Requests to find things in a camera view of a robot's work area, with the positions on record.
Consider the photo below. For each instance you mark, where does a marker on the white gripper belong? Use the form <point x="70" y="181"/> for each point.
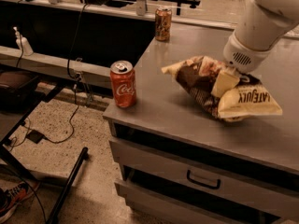
<point x="244" y="57"/>

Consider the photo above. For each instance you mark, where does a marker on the brown chip bag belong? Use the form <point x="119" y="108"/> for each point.
<point x="248" y="98"/>

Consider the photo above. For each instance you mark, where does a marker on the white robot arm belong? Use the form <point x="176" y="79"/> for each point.
<point x="262" y="25"/>

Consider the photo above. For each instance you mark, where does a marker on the orange patterned can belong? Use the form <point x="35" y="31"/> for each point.
<point x="163" y="16"/>

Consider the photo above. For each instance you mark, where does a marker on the red cola can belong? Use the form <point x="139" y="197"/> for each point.
<point x="122" y="75"/>

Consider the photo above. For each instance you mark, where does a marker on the grey drawer cabinet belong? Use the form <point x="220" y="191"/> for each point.
<point x="166" y="133"/>

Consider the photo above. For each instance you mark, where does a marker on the black power adapter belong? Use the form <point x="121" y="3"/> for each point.
<point x="35" y="136"/>

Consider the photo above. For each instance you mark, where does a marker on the dark side table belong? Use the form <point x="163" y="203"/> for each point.
<point x="18" y="98"/>

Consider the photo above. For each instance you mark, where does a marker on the white spray bottle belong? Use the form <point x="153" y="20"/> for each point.
<point x="23" y="43"/>

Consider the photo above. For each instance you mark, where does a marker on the red sneaker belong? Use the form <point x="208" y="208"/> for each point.
<point x="11" y="198"/>

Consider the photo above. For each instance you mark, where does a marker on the black drawer handle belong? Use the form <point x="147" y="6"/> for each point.
<point x="203" y="182"/>

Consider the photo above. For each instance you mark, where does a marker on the black metal frame leg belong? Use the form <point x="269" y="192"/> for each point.
<point x="53" y="217"/>

